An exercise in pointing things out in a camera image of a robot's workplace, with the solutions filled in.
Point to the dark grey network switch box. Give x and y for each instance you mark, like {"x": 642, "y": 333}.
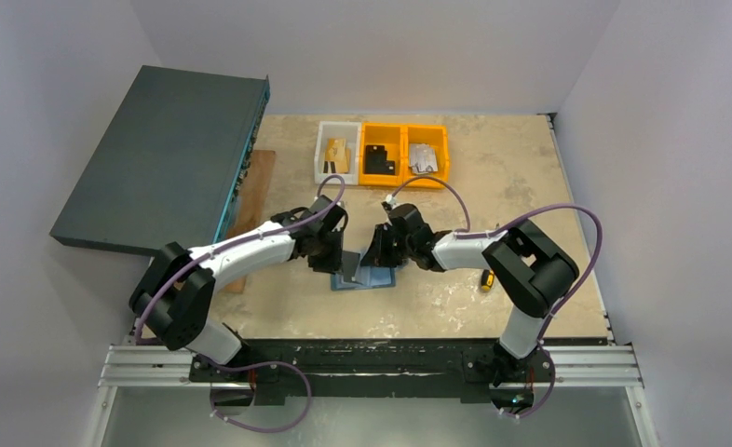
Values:
{"x": 169, "y": 165}

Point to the teal card holder wallet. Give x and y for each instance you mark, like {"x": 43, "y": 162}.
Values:
{"x": 370, "y": 278}

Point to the yellow bin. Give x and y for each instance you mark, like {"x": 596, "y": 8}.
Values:
{"x": 434, "y": 135}
{"x": 392, "y": 137}

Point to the aluminium frame rail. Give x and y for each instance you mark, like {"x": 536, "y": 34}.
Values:
{"x": 596, "y": 397}

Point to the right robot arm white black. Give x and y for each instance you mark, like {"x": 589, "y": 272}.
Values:
{"x": 533, "y": 270}

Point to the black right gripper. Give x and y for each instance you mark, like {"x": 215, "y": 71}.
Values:
{"x": 382, "y": 248}

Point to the silver cards in yellow bin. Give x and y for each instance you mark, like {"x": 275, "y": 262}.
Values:
{"x": 422, "y": 159}

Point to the black credit card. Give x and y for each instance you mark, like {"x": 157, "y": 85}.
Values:
{"x": 350, "y": 271}

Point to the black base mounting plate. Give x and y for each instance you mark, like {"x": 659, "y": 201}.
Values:
{"x": 470, "y": 370}

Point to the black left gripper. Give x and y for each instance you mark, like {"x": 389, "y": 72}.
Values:
{"x": 328, "y": 258}

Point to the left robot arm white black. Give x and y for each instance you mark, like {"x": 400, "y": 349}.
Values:
{"x": 174, "y": 296}

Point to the yellow handled screwdriver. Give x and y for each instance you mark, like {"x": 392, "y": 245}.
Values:
{"x": 487, "y": 280}

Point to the yellow bin right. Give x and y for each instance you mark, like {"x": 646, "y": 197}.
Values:
{"x": 434, "y": 135}

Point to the gold cards in white bin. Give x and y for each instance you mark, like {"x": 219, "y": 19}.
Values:
{"x": 336, "y": 157}

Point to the black cards in yellow bin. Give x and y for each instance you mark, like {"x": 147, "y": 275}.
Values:
{"x": 376, "y": 161}

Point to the yellow bin middle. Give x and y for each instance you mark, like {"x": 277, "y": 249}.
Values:
{"x": 392, "y": 137}

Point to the white plastic bin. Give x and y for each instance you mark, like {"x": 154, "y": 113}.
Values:
{"x": 338, "y": 129}

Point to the wooden board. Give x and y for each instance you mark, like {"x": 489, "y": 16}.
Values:
{"x": 252, "y": 193}

